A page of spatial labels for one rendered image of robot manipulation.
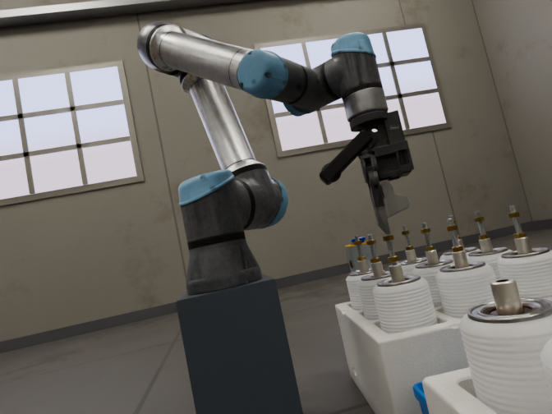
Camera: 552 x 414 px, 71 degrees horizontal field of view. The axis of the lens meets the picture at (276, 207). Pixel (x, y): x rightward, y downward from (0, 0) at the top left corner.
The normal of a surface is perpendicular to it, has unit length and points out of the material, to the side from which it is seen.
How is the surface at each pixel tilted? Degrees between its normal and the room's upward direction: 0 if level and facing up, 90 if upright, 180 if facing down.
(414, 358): 90
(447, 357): 90
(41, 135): 90
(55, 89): 90
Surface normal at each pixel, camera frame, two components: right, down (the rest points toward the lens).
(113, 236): 0.14, -0.12
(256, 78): -0.64, 0.05
